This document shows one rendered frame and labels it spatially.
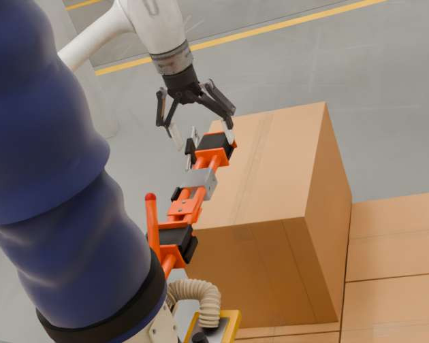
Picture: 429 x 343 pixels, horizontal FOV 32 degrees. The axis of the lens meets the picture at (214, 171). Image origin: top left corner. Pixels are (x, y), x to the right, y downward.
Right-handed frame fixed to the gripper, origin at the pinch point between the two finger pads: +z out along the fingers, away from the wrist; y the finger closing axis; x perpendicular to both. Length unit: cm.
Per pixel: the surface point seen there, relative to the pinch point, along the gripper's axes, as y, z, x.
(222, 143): 4.7, 0.6, -1.2
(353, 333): 20, 72, 4
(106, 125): -182, 117, 231
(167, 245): 3.4, 0.0, -38.2
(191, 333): 7, 14, -49
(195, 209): 4.1, 2.4, -23.8
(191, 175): -0.3, 1.4, -12.0
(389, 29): -8, 127, 320
